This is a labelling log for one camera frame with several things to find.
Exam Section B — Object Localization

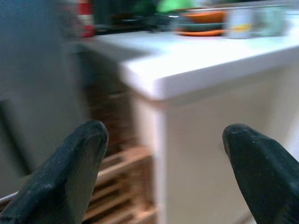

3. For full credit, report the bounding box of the black appliance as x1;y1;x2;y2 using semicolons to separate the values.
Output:
93;0;175;33

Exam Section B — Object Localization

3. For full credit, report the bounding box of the wooden slatted rack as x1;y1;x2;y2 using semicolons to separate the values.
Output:
83;77;157;224

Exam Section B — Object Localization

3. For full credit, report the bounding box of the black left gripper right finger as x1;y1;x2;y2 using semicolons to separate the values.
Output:
221;123;299;224

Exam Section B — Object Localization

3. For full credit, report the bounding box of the orange bowl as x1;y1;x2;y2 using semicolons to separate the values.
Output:
179;10;227;24

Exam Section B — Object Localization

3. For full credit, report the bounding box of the green bag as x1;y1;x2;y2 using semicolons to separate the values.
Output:
156;0;195;14

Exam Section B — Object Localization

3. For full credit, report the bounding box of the white yellow can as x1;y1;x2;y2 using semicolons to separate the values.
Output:
224;7;256;40

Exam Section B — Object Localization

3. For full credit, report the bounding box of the white counter cabinet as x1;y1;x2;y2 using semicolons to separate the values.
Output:
79;2;299;224

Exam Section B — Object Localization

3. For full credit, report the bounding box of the clear glass jar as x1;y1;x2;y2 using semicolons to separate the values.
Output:
253;5;288;37

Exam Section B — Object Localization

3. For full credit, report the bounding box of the teal plate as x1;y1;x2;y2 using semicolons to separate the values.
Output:
179;22;225;32

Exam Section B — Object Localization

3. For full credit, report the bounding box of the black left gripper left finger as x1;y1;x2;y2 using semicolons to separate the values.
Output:
0;119;110;224

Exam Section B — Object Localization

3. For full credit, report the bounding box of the orange plate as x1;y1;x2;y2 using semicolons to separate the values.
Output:
174;28;226;37

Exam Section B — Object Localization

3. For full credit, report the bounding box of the grey small fridge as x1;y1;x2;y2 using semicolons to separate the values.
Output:
0;0;92;199

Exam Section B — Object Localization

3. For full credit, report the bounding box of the red white container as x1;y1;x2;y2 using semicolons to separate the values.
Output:
78;0;95;38

